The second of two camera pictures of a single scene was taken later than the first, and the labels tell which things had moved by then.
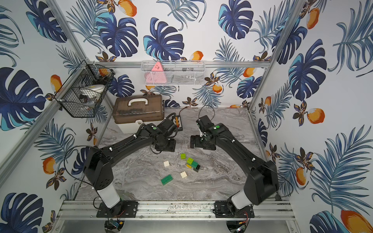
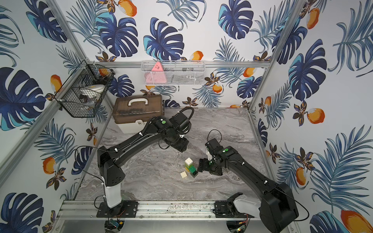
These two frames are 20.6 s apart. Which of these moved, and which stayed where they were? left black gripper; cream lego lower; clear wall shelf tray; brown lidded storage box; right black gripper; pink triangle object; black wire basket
Moved: left black gripper; right black gripper
Stayed: clear wall shelf tray; cream lego lower; pink triangle object; brown lidded storage box; black wire basket
